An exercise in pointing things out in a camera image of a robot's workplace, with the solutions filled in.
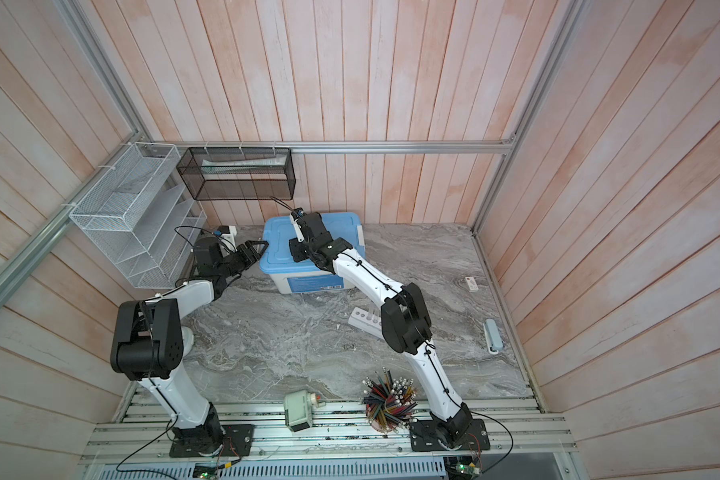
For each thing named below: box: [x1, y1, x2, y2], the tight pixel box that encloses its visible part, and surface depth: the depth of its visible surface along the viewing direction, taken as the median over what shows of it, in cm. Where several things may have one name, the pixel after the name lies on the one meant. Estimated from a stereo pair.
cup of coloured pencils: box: [362, 367, 418, 433], surface depth 68 cm
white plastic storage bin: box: [270, 272, 354, 294], surface depth 99 cm
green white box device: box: [284, 390, 318, 433], surface depth 76 cm
